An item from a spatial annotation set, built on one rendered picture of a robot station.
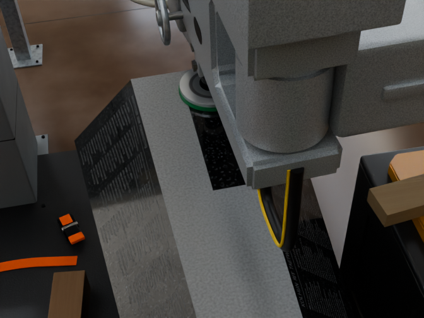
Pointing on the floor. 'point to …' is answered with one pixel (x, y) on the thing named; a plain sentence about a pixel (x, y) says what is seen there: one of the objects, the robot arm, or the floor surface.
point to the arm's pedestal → (16, 140)
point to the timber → (69, 295)
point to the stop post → (19, 38)
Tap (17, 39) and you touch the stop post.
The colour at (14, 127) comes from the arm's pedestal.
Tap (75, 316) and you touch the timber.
